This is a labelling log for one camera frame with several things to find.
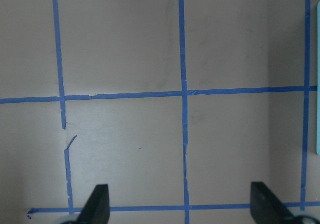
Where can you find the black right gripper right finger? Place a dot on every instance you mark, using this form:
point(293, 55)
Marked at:
point(266, 208)

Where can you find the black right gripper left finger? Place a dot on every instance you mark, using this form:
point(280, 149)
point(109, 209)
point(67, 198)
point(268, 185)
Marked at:
point(97, 207)

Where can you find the turquoise plastic bin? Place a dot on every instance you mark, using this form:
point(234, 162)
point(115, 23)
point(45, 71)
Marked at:
point(318, 80)

